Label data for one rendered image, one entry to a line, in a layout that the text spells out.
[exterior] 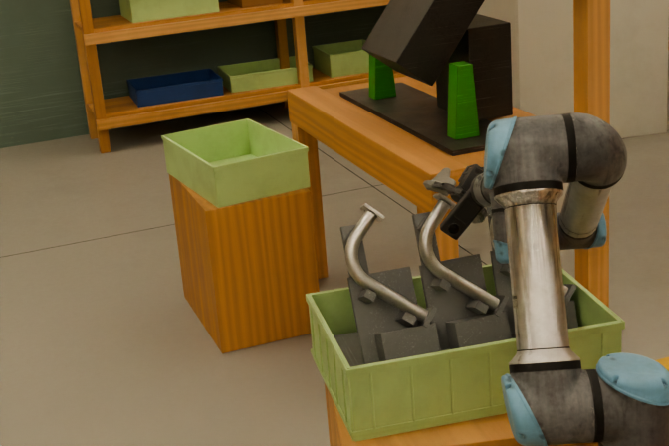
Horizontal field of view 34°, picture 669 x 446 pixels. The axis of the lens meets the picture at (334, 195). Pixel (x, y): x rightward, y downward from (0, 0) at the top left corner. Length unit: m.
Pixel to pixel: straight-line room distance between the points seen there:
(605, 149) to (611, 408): 0.42
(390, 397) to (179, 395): 2.07
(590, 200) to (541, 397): 0.41
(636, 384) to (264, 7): 6.27
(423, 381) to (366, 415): 0.14
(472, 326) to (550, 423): 0.77
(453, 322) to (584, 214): 0.57
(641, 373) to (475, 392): 0.64
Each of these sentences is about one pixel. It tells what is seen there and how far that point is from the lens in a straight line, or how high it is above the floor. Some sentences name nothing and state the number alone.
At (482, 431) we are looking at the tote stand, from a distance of 2.39.
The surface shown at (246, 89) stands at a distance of 7.96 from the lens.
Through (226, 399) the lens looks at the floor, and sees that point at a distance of 4.26.
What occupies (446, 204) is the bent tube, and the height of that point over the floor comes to 1.17.
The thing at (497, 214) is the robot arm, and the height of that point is 1.26.
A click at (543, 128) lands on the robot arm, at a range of 1.85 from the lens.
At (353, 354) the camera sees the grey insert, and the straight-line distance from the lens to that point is 2.60.
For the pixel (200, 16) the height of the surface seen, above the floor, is 0.84.
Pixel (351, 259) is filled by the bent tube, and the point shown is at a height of 1.09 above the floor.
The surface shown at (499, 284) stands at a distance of 2.64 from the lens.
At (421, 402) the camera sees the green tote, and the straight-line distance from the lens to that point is 2.37.
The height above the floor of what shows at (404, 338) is 0.91.
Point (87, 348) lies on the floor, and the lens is 4.83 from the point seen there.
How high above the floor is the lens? 2.01
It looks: 18 degrees down
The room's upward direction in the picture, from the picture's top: 4 degrees counter-clockwise
